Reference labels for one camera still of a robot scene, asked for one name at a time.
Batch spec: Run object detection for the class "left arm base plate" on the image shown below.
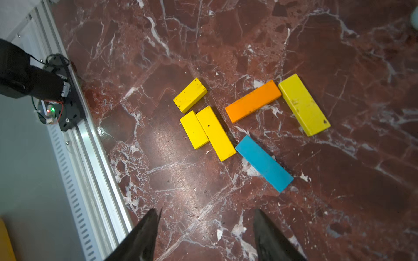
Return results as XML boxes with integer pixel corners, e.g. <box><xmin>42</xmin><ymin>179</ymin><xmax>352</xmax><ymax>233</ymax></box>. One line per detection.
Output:
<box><xmin>32</xmin><ymin>54</ymin><xmax>86</xmax><ymax>132</ymax></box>

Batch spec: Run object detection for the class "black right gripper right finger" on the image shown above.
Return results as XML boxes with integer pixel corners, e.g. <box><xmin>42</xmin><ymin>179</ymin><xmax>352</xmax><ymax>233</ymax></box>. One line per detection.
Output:
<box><xmin>253</xmin><ymin>209</ymin><xmax>306</xmax><ymax>261</ymax></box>

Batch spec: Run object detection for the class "left controller circuit board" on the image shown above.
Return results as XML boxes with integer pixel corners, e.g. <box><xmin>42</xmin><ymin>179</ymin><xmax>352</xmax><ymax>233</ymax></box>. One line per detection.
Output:
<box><xmin>35</xmin><ymin>101</ymin><xmax>64</xmax><ymax>125</ymax></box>

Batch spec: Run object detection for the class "teal wooden block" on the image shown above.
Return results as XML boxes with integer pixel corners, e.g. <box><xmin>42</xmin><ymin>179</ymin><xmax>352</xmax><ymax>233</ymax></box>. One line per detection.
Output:
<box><xmin>236</xmin><ymin>136</ymin><xmax>294</xmax><ymax>192</ymax></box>

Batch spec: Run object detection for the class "large yellow-green wooden block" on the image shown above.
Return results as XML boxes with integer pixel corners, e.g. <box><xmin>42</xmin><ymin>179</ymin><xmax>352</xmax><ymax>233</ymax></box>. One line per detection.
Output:
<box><xmin>279</xmin><ymin>74</ymin><xmax>331</xmax><ymax>137</ymax></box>

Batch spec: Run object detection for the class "small yellow wooden block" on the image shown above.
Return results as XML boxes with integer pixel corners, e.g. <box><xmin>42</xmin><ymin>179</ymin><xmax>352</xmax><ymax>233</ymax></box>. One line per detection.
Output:
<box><xmin>173</xmin><ymin>78</ymin><xmax>207</xmax><ymax>114</ymax></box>

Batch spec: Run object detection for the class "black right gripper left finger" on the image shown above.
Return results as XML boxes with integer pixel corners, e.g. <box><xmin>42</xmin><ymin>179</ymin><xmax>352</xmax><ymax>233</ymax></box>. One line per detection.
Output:
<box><xmin>105</xmin><ymin>208</ymin><xmax>161</xmax><ymax>261</ymax></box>

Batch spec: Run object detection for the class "aluminium front rail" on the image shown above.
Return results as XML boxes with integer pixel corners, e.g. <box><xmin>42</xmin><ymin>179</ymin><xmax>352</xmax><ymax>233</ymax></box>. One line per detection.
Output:
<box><xmin>6</xmin><ymin>0</ymin><xmax>135</xmax><ymax>261</ymax></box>

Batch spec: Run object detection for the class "long yellow wooden block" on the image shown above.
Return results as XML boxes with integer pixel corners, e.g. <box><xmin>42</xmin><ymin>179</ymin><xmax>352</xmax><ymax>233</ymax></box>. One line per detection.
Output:
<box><xmin>197</xmin><ymin>105</ymin><xmax>236</xmax><ymax>162</ymax></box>

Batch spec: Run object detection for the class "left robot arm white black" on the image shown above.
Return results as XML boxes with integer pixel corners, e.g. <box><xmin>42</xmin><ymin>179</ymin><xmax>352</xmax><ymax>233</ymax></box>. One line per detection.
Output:
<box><xmin>1</xmin><ymin>39</ymin><xmax>70</xmax><ymax>102</ymax></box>

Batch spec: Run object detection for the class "short yellow wooden block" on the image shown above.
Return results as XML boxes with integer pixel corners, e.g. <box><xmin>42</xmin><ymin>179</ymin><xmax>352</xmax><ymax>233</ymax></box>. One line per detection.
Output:
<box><xmin>180</xmin><ymin>111</ymin><xmax>209</xmax><ymax>150</ymax></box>

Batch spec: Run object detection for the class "orange wooden block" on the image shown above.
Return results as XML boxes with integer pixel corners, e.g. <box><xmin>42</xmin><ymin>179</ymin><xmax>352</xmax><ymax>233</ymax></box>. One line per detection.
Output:
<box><xmin>225</xmin><ymin>80</ymin><xmax>282</xmax><ymax>123</ymax></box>

